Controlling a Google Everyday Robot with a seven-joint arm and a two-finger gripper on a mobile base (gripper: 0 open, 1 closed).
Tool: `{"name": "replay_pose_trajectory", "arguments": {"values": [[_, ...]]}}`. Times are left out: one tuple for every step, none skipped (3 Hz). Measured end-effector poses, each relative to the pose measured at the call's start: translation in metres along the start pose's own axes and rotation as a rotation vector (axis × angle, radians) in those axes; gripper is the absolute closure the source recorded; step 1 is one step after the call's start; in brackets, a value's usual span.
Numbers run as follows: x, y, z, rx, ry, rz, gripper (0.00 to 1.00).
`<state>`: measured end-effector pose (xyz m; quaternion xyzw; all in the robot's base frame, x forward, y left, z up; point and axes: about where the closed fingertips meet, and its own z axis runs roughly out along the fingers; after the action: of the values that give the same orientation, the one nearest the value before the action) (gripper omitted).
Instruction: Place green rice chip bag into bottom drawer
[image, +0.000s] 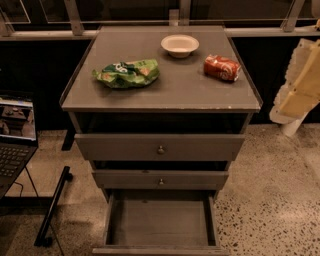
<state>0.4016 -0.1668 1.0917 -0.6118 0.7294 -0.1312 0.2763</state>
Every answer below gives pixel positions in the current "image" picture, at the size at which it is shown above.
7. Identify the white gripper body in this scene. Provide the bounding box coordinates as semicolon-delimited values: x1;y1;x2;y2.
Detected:
268;38;320;125

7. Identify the top grey drawer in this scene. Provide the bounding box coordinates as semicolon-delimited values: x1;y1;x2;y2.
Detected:
75;134;244;161

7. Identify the white cylindrical post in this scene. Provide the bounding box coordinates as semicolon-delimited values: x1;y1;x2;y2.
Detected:
281;114;307;137

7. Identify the crushed red soda can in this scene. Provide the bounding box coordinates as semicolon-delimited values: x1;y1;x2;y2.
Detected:
203;55;241;82

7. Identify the grey drawer cabinet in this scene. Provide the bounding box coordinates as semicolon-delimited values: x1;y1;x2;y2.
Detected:
59;25;263;256

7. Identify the black laptop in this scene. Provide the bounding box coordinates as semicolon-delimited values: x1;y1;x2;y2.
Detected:
0;90;38;198

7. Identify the white paper bowl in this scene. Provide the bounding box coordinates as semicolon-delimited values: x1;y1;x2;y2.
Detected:
161;34;199;58

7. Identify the middle grey drawer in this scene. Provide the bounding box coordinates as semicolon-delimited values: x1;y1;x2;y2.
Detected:
92;169;229;190

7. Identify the open bottom grey drawer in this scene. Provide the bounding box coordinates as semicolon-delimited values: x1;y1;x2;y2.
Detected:
92;190;229;256

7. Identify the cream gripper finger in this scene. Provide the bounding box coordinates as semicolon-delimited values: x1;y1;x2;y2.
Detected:
278;40;320;118

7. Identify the metal window railing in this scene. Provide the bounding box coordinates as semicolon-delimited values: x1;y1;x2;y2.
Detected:
0;0;320;40

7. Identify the black laptop stand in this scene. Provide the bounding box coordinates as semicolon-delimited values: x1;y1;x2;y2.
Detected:
0;165;74;248

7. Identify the green rice chip bag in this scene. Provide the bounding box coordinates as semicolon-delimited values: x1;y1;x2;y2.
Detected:
92;59;160;89

